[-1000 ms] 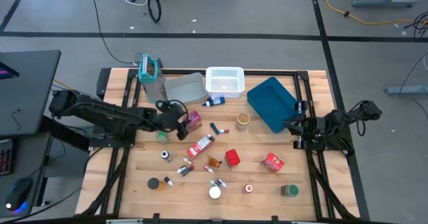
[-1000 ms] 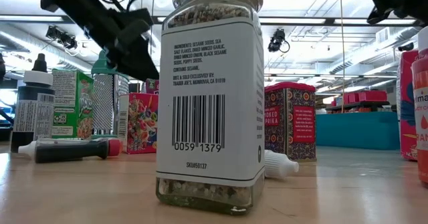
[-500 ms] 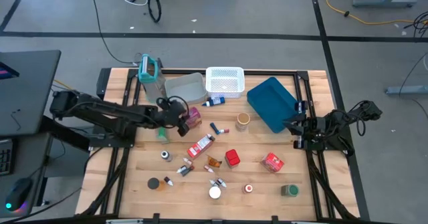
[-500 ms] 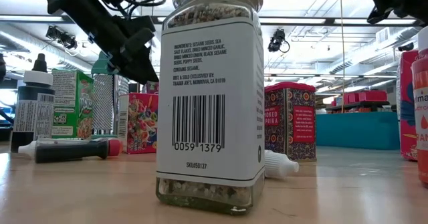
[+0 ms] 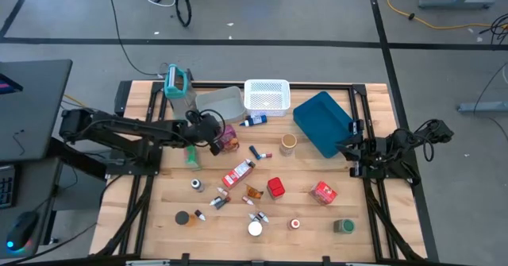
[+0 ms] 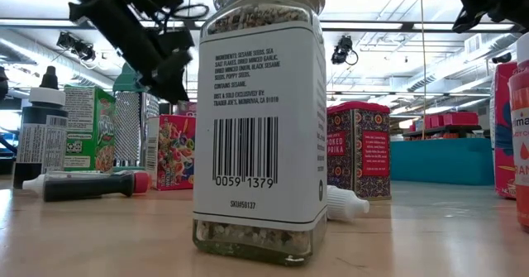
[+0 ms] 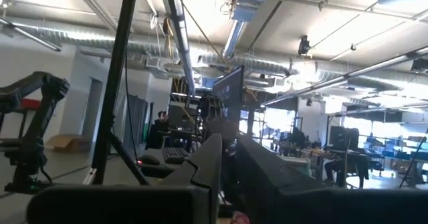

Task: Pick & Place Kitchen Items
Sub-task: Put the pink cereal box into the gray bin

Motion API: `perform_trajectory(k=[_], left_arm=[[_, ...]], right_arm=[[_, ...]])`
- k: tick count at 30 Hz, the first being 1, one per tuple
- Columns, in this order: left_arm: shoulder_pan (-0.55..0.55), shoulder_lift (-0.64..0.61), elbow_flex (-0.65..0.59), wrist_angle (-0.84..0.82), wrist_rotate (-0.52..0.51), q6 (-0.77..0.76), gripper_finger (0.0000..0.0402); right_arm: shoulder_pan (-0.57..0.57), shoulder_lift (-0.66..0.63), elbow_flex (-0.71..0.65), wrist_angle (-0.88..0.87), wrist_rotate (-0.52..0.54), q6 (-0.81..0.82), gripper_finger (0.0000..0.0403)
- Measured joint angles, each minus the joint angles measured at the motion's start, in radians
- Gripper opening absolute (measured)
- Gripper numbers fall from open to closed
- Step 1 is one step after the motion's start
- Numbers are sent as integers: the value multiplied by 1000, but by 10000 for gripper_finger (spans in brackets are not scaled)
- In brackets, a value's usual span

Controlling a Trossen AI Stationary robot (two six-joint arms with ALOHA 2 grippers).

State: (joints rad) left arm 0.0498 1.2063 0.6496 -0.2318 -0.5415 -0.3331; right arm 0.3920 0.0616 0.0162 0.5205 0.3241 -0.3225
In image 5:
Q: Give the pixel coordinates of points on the dark grey keyboard shelf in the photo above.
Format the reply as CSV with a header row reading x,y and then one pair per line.
x,y
35,178

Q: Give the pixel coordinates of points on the orange food colouring bottle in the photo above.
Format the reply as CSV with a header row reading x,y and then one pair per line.
x,y
294,224

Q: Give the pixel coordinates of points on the amber sauce bottle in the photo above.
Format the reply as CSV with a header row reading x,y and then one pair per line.
x,y
254,192

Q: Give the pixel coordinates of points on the small dark blue bottle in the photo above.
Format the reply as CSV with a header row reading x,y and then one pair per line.
x,y
254,151

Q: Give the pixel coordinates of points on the black keyboard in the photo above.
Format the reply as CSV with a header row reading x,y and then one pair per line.
x,y
7,186

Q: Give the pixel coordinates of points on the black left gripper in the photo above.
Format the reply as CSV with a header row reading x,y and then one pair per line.
x,y
207,130

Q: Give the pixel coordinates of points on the pink carton box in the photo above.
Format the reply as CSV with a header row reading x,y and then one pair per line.
x,y
230,135

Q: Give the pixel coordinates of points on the white perforated plastic basket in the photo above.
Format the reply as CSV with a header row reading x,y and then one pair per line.
x,y
266,97

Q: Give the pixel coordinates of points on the black lid spice jar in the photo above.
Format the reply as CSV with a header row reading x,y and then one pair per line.
x,y
182,218

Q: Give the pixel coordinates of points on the white lid seasoning jar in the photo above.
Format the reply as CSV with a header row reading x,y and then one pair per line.
x,y
255,228

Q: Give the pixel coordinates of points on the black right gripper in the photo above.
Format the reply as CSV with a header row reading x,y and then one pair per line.
x,y
371,153

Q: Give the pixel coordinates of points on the blue plastic tray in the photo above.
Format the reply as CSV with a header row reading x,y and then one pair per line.
x,y
321,123

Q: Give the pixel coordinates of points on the blue food colouring bottle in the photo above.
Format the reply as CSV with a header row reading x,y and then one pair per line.
x,y
256,120

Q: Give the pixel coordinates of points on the black food colouring bottle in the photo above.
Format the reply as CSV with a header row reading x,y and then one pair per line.
x,y
195,184

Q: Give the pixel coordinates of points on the tan lid spice jar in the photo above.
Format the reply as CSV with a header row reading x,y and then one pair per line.
x,y
288,141

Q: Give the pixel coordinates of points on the grey plastic bin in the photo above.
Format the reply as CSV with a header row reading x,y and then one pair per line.
x,y
222,103

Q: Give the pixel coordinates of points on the long red white-label carton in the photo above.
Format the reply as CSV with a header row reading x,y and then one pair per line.
x,y
237,174

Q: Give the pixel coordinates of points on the black computer mouse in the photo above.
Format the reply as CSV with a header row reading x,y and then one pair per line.
x,y
21,230

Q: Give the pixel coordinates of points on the red lid paprika tin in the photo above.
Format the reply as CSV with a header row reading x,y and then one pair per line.
x,y
275,186

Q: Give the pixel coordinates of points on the small red dropper bottle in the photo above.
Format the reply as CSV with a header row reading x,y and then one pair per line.
x,y
266,155

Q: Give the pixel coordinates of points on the red carton box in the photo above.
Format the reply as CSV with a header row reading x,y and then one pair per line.
x,y
323,192

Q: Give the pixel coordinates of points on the black desk top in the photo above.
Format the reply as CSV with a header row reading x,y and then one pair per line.
x,y
35,107

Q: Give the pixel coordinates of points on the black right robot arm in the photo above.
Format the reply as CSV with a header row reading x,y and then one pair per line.
x,y
436,131

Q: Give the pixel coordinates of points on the computer monitor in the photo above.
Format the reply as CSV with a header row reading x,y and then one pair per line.
x,y
8,85

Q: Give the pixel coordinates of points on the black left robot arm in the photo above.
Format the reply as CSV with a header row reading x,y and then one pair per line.
x,y
119,125

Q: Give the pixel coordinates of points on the green carton box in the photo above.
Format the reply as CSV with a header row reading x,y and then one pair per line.
x,y
192,156

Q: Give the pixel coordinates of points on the black aluminium table frame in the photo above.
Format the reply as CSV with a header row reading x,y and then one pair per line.
x,y
317,86

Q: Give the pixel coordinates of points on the small dropper bottle white cap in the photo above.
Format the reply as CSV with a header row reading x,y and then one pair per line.
x,y
254,218
263,217

